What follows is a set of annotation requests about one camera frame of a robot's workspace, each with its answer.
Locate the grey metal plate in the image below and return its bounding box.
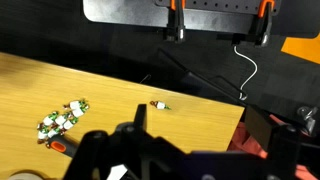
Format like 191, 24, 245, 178
82, 0, 268, 35

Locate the dark perforated board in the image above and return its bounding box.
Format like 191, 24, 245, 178
154, 0, 282, 15

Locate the white cable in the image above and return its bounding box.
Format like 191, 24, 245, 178
233, 45, 259, 101

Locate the silver metal clip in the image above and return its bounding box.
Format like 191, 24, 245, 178
297, 105, 319, 136

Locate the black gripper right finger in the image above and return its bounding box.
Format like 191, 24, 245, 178
244, 104, 303, 162

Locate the green white wrapped candy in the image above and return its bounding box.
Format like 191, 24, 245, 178
36, 123, 50, 145
46, 127, 65, 139
149, 100, 172, 111
62, 117, 80, 132
70, 105, 90, 118
63, 99, 88, 110
42, 111, 60, 128
54, 114, 69, 127

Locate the black metal bar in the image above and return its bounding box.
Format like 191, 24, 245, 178
157, 48, 249, 106

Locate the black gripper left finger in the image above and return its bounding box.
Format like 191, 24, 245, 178
114, 103, 149, 141

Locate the orange black spring clamp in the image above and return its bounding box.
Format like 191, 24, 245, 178
248, 0, 277, 47
163, 0, 187, 44

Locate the red cloth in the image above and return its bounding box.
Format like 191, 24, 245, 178
227, 114, 320, 180

